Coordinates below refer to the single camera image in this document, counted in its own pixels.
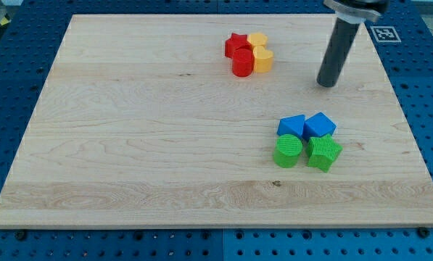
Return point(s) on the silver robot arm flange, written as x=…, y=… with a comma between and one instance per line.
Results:
x=358, y=11

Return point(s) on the light wooden board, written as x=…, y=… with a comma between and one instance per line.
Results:
x=142, y=124

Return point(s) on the green cylinder block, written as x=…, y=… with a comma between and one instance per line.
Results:
x=287, y=151

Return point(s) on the red cylinder block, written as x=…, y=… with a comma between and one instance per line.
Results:
x=242, y=62

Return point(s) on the blue triangle block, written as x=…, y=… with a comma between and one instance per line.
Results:
x=293, y=125

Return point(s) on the red star block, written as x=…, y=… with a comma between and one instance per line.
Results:
x=234, y=42

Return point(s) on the yellow heart block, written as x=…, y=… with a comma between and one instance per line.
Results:
x=263, y=59

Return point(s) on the yellow pentagon block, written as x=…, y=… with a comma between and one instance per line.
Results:
x=257, y=39

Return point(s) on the blue cube block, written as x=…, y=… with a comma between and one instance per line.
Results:
x=317, y=126

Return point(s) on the green star block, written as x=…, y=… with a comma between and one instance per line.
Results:
x=322, y=152

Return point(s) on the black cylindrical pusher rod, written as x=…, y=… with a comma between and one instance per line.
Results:
x=339, y=45

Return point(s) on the white fiducial marker tag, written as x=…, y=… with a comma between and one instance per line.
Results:
x=385, y=34

